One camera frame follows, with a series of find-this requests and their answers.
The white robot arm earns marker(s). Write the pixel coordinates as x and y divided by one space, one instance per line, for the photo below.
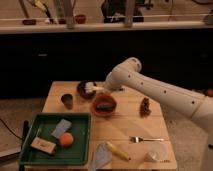
196 106

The green plastic tray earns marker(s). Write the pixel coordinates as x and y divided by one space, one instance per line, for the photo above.
42 126

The orange ball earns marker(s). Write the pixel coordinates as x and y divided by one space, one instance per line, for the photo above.
66 140

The small red background bowl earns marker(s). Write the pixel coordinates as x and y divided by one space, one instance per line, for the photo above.
80 19

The green cucumber toy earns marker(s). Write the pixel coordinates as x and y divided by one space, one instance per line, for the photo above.
105 107

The brown pinecone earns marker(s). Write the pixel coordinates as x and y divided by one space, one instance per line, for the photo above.
144 108

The silver fork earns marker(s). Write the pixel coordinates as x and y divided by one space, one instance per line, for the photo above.
136 139

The grey sponge in tray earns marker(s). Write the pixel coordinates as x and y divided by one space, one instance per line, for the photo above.
61 128

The dark grey cup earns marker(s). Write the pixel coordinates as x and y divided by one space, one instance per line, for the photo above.
67 100

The orange bowl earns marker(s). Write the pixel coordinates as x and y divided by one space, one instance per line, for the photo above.
102 98

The white-handled dish brush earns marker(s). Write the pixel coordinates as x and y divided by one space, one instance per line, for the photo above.
90 87

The wooden block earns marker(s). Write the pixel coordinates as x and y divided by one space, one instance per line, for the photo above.
43 145

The grey cloth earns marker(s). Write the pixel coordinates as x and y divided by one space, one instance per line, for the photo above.
101 157

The yellow banana toy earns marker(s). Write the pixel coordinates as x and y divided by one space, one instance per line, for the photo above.
117 151

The dark background dish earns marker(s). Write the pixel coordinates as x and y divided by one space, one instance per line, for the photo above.
29 22

